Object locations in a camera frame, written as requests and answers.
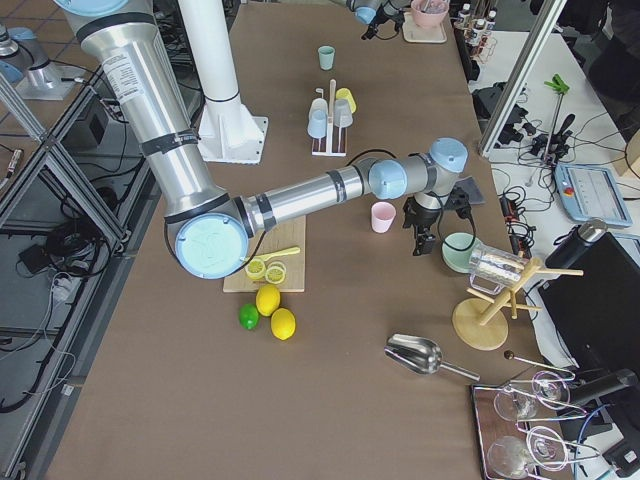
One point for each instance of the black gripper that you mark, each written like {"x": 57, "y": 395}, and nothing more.
{"x": 423, "y": 217}
{"x": 378, "y": 23}

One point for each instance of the pink plastic cup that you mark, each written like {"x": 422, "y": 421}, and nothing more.
{"x": 382, "y": 216}

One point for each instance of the green plastic cup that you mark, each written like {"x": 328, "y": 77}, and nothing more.
{"x": 326, "y": 55}

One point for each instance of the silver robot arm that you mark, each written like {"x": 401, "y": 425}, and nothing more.
{"x": 374, "y": 13}
{"x": 206, "y": 228}

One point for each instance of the yellow plastic cup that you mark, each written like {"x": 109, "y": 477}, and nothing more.
{"x": 346, "y": 94}

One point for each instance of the grey plastic cup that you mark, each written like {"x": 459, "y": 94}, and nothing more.
{"x": 342, "y": 115}

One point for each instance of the white plastic cup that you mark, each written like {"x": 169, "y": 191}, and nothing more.
{"x": 318, "y": 106}

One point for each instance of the light blue plastic cup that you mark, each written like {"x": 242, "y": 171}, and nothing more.
{"x": 317, "y": 124}

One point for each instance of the green bowl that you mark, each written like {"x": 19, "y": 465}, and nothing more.
{"x": 456, "y": 251}

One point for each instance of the beige tray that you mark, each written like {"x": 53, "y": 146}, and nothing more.
{"x": 413, "y": 33}

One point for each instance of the pink bowl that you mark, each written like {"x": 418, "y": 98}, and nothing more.
{"x": 429, "y": 14}

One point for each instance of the grey folded cloth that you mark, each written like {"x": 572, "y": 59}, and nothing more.
{"x": 472, "y": 189}

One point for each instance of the clear glass mug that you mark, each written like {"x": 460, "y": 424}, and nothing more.
{"x": 492, "y": 269}

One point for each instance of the wooden mug tree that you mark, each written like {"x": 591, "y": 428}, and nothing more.
{"x": 480, "y": 322}

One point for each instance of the metal scoop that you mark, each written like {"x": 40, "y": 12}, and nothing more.
{"x": 422, "y": 355}

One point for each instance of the yellow plastic knife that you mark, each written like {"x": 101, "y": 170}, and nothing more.
{"x": 280, "y": 253}

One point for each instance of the wooden cutting board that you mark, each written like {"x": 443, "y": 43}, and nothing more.
{"x": 288, "y": 234}

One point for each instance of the black thermos bottle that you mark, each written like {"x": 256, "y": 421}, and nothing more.
{"x": 570, "y": 247}

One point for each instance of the lemon slice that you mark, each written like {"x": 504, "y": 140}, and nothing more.
{"x": 255, "y": 269}
{"x": 275, "y": 273}

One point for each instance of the yellow lemon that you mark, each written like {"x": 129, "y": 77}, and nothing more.
{"x": 268, "y": 299}
{"x": 283, "y": 324}

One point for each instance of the teach pendant tablet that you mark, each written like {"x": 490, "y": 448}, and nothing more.
{"x": 587, "y": 192}

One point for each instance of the black monitor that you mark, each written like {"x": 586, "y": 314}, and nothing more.
{"x": 597, "y": 314}

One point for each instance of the green lime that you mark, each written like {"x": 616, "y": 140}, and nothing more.
{"x": 248, "y": 316}

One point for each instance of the wine glass rack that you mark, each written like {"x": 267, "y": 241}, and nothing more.
{"x": 490, "y": 426}

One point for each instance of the white wire cup holder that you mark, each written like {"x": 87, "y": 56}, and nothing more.
{"x": 334, "y": 143}

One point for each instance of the aluminium frame post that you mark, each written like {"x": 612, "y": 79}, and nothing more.
{"x": 543, "y": 26}

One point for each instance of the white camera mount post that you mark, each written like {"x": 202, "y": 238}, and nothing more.
{"x": 228, "y": 132}

